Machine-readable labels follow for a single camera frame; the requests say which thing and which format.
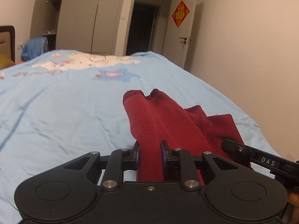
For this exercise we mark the olive green pillow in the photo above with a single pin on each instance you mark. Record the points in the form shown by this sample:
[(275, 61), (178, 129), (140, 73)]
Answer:
[(5, 62)]

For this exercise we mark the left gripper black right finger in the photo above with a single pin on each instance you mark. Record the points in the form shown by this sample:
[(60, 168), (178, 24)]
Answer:
[(181, 166)]

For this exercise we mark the grey built-in wardrobe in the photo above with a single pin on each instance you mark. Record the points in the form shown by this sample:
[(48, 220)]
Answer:
[(89, 26)]

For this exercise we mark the white bedroom door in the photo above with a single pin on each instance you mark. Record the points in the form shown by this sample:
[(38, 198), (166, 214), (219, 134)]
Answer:
[(173, 50)]

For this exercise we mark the brown padded bed headboard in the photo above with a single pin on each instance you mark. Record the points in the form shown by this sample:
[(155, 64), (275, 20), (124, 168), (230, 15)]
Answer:
[(7, 41)]

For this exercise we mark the blue clothes pile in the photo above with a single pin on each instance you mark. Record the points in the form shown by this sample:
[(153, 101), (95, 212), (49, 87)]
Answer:
[(34, 48)]

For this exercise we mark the red fu door decoration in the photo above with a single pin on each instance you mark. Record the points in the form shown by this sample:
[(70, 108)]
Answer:
[(180, 13)]

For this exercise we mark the light blue printed bed sheet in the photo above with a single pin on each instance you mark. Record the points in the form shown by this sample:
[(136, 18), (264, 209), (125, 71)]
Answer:
[(64, 104)]

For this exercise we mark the dark red knit shirt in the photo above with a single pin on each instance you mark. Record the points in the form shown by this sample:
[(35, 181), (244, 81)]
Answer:
[(157, 117)]

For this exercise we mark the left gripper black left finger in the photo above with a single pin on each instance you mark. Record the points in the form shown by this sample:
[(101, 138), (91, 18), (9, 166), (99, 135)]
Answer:
[(117, 163)]

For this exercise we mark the orange bed sheet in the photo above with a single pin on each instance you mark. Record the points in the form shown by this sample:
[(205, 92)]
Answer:
[(20, 62)]

